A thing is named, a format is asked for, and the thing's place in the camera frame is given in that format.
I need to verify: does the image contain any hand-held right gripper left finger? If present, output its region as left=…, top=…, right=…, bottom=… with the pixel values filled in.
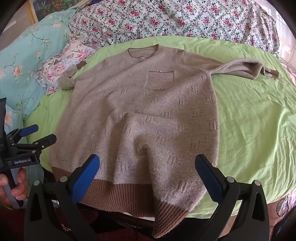
left=24, top=154, right=109, bottom=241

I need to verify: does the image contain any person's left hand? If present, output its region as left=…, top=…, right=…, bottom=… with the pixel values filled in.
left=0, top=167, right=30, bottom=208

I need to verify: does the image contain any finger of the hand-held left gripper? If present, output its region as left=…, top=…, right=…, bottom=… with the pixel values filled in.
left=7, top=124, right=39, bottom=144
left=17, top=134, right=57, bottom=154

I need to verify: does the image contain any pastel floral ruffled pillow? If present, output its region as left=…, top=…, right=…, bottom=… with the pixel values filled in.
left=32, top=36, right=102, bottom=95

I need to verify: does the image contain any beige knitted sweater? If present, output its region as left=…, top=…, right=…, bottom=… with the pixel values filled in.
left=50, top=44, right=279, bottom=239

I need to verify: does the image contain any pink plaid cloth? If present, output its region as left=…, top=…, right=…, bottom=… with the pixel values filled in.
left=266, top=190, right=294, bottom=231

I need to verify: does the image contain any teal floral pillow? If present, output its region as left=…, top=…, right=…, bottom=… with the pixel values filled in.
left=0, top=10, right=77, bottom=149

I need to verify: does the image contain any white pink floral quilt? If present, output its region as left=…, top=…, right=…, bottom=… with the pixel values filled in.
left=68, top=0, right=281, bottom=58

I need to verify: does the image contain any gold framed picture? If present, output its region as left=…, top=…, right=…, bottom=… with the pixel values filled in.
left=28, top=0, right=90, bottom=24

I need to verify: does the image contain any dark curved bar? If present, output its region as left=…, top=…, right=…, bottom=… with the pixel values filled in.
left=99, top=207, right=158, bottom=232

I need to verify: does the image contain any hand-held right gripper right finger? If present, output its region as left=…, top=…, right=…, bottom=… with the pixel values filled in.
left=195, top=154, right=270, bottom=241

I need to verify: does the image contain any green bedsheet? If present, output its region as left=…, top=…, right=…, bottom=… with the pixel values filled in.
left=23, top=35, right=296, bottom=219

